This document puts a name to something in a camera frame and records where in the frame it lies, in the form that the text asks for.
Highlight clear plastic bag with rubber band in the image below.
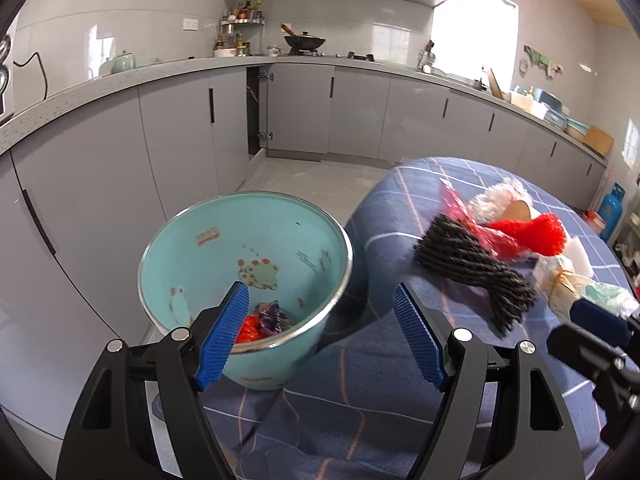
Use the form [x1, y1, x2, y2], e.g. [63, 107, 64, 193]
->
[533, 255, 639, 320]

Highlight black foam fruit net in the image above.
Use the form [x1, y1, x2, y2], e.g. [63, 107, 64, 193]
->
[414, 214, 536, 335]

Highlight red foam fruit net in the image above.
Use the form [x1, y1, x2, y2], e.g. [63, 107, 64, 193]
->
[487, 214, 567, 257]

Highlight red cellophane wrapper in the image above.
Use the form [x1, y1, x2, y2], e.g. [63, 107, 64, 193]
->
[439, 179, 527, 260]

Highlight trash inside bin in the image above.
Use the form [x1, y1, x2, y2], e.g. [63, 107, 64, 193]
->
[235, 301, 292, 344]

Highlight teal enamel trash bin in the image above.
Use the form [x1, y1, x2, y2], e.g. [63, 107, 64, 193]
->
[138, 192, 354, 390]

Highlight grey kitchen cabinets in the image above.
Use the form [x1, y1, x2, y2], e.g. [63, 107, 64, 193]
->
[1, 60, 605, 436]

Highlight white sponge block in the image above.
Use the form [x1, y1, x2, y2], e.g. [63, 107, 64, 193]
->
[562, 236, 594, 278]

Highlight blue plaid tablecloth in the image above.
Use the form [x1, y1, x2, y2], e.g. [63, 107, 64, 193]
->
[152, 155, 634, 480]

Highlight blue gas cylinder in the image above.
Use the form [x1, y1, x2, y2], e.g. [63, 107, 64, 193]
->
[597, 183, 626, 242]

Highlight white paper cup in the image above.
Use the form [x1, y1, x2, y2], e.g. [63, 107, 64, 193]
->
[499, 200, 532, 221]

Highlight white foam fruit net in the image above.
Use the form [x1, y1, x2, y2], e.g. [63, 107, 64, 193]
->
[468, 177, 533, 224]

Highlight cardboard box on counter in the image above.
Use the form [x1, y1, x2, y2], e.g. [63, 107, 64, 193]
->
[584, 126, 614, 157]

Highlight green ceramic teapot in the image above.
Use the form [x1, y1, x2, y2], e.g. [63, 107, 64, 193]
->
[99, 50, 137, 76]

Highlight spice rack with bottles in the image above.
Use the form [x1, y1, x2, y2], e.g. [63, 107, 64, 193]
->
[213, 0, 266, 58]

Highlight black wok on stove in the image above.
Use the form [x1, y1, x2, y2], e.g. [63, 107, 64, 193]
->
[281, 24, 326, 55]

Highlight black power cable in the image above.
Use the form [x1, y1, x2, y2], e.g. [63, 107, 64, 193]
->
[12, 51, 50, 102]

